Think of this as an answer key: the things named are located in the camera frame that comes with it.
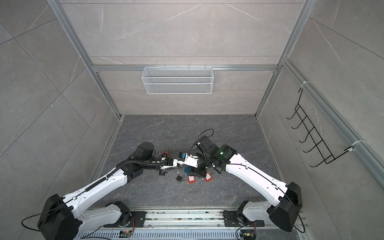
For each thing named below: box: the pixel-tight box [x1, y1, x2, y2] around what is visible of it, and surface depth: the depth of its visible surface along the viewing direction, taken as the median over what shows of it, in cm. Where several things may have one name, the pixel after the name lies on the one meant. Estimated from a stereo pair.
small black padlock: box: [175, 172, 184, 182], surface depth 90 cm
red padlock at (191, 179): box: [187, 175, 196, 184], surface depth 87 cm
